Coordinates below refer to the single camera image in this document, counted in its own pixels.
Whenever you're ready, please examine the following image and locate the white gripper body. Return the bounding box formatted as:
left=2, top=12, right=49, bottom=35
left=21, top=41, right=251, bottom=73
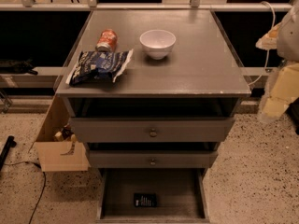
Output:
left=277, top=0, right=299, bottom=62

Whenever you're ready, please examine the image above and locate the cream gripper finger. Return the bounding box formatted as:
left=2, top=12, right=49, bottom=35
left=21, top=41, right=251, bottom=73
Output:
left=258, top=63, right=299, bottom=122
left=255, top=23, right=281, bottom=50

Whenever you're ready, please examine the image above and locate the dark blue rxbar wrapper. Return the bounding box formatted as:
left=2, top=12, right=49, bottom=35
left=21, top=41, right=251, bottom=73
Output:
left=134, top=193, right=157, bottom=207

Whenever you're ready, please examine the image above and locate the grey wooden drawer cabinet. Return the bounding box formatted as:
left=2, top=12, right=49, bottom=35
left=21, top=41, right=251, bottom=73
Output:
left=57, top=9, right=250, bottom=159

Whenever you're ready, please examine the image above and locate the grey open bottom drawer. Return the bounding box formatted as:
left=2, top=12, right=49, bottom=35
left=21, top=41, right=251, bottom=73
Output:
left=95, top=169, right=209, bottom=224

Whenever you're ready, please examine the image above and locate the grey middle drawer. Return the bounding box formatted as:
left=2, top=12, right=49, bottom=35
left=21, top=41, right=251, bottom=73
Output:
left=88, top=150, right=218, bottom=168

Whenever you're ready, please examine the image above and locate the grey top drawer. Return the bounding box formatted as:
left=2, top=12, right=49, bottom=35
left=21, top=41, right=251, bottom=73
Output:
left=69, top=118, right=235, bottom=143

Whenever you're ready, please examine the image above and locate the white ceramic bowl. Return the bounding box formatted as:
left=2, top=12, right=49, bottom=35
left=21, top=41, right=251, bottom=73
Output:
left=139, top=30, right=177, bottom=60

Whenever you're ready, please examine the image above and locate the orange soda can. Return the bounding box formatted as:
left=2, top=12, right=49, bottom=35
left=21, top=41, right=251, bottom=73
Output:
left=95, top=29, right=118, bottom=52

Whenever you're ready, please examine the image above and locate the blue white chip bag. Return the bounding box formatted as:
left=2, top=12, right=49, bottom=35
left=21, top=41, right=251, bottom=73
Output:
left=65, top=49, right=134, bottom=86

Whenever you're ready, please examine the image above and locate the cardboard box with items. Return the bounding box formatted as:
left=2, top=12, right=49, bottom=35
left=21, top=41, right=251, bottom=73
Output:
left=35, top=96, right=89, bottom=172

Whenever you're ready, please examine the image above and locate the black object on left ledge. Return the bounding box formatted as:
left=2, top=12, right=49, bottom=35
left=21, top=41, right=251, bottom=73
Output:
left=0, top=59, right=38, bottom=76

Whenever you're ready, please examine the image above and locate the black bar on floor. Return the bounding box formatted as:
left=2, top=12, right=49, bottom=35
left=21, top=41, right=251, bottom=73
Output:
left=0, top=135, right=17, bottom=171

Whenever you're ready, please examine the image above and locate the white hanging cable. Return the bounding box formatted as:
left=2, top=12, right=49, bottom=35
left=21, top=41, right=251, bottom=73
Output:
left=248, top=1, right=277, bottom=87

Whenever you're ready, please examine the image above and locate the metal rail frame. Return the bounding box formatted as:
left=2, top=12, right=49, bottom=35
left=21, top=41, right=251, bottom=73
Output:
left=0, top=0, right=296, bottom=11

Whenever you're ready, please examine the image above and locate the black floor cable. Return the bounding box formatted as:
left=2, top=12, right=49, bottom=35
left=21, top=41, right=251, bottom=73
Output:
left=3, top=161, right=47, bottom=224

